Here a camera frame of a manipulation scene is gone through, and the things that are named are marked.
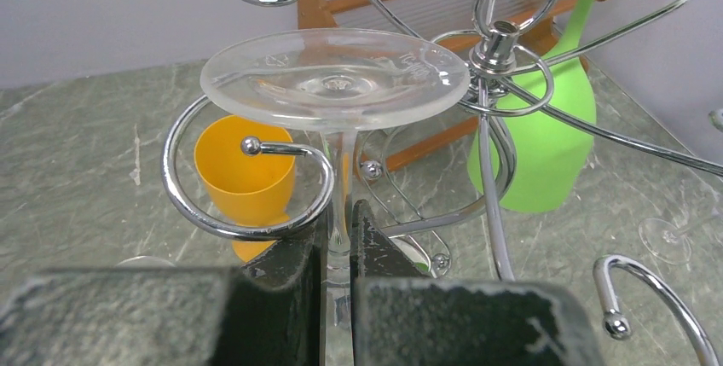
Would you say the orange plastic wine glass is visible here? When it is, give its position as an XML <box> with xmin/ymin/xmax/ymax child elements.
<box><xmin>194</xmin><ymin>115</ymin><xmax>296</xmax><ymax>227</ymax></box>

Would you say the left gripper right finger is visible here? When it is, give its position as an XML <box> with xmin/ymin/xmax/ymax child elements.
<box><xmin>350</xmin><ymin>200</ymin><xmax>604</xmax><ymax>365</ymax></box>

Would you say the orange wooden shelf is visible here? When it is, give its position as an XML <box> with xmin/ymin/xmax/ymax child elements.
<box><xmin>298</xmin><ymin>0</ymin><xmax>583</xmax><ymax>171</ymax></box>

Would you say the green plastic wine glass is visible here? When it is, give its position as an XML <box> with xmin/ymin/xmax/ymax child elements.
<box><xmin>500</xmin><ymin>0</ymin><xmax>597</xmax><ymax>212</ymax></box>

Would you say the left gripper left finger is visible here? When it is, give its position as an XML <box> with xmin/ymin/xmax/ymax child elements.
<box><xmin>1</xmin><ymin>212</ymin><xmax>329</xmax><ymax>365</ymax></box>

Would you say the chrome wine glass rack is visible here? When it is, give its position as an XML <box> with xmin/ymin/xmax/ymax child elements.
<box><xmin>161</xmin><ymin>0</ymin><xmax>723</xmax><ymax>366</ymax></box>

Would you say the clear wine glass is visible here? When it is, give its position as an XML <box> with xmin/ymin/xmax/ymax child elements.
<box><xmin>200</xmin><ymin>28</ymin><xmax>470</xmax><ymax>365</ymax></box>
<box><xmin>637</xmin><ymin>182</ymin><xmax>722</xmax><ymax>265</ymax></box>

